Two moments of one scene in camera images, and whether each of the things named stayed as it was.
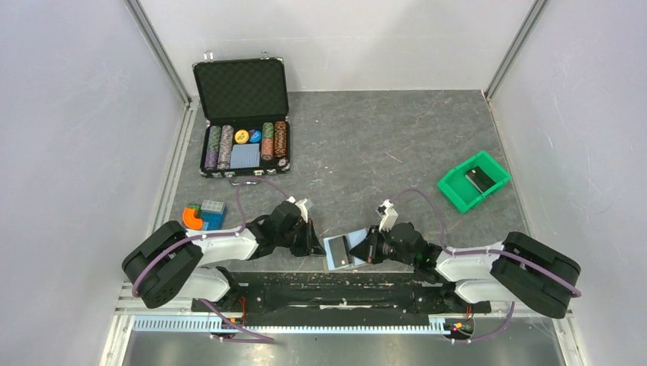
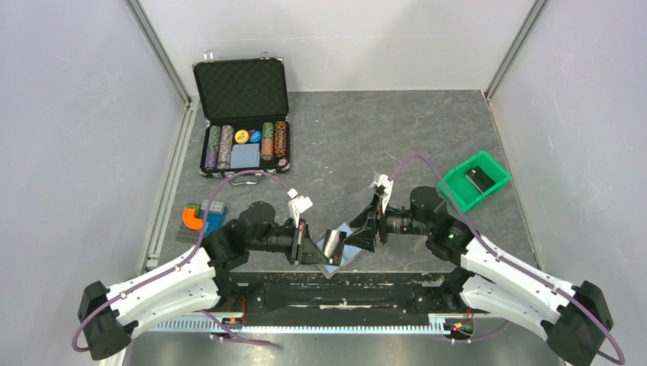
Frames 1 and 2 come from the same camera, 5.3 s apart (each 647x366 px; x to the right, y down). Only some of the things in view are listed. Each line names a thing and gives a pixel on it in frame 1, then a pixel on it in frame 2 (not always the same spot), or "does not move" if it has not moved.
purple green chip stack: x=213 y=148 does not move
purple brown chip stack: x=226 y=146 does not move
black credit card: x=479 y=178 does not move
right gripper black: x=364 y=251 → x=365 y=239
